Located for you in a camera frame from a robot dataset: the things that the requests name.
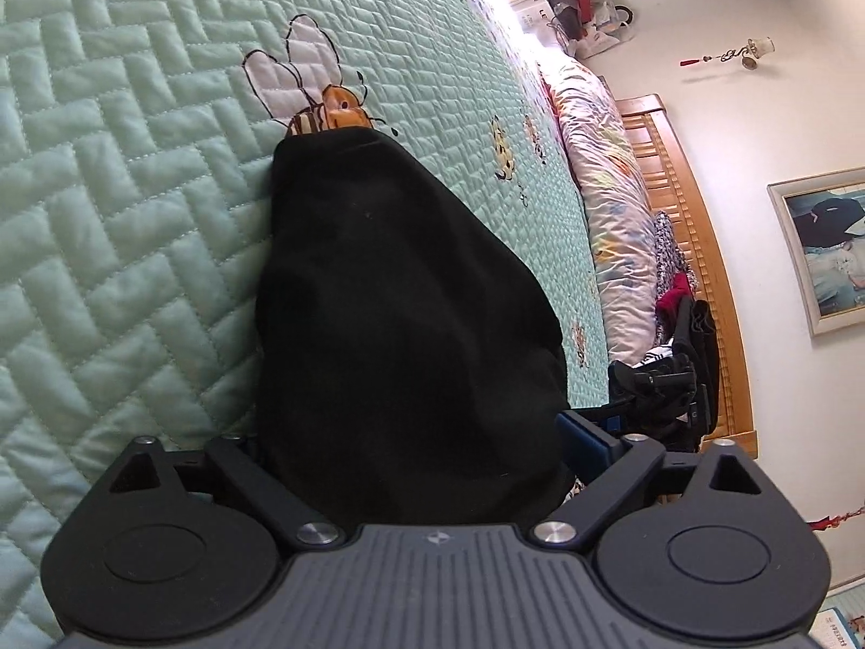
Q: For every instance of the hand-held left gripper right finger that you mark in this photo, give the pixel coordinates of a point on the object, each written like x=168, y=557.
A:
x=588, y=443

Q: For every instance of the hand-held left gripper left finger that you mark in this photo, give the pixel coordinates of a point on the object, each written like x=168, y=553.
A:
x=250, y=480

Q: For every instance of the black pants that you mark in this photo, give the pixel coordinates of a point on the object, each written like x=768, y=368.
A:
x=405, y=318

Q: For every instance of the striped white cloth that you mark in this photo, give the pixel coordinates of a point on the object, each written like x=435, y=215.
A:
x=652, y=355

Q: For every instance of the black folded garment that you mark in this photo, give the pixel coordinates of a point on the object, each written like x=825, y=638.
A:
x=706, y=338

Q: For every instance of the red garment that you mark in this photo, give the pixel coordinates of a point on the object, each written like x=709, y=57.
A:
x=676, y=297

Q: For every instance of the wooden headboard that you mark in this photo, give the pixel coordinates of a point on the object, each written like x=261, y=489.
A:
x=703, y=250

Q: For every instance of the floral white duvet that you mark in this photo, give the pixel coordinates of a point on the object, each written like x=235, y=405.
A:
x=608, y=182

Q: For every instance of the green bee-print quilt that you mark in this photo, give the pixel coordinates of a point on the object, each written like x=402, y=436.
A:
x=135, y=182

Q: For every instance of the red tassel hanging ornament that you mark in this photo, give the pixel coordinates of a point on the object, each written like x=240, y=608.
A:
x=750, y=51

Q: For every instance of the white plastic bag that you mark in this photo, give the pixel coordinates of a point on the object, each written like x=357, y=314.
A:
x=605, y=34

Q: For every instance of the white cardboard box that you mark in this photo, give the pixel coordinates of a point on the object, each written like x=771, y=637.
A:
x=537, y=13

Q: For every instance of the framed wall picture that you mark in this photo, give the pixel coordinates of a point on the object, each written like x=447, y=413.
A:
x=824, y=250

